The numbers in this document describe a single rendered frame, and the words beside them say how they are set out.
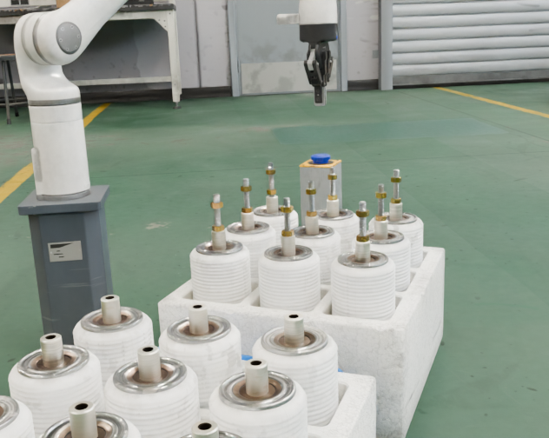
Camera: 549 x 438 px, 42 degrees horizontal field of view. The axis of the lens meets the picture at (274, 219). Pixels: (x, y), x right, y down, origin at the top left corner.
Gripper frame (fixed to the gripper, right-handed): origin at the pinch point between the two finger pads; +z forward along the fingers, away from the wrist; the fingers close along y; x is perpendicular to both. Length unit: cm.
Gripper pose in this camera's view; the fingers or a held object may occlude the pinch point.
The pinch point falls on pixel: (320, 96)
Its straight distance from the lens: 148.2
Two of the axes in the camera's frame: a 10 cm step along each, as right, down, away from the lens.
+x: -9.3, -0.6, 3.5
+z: 0.4, 9.6, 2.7
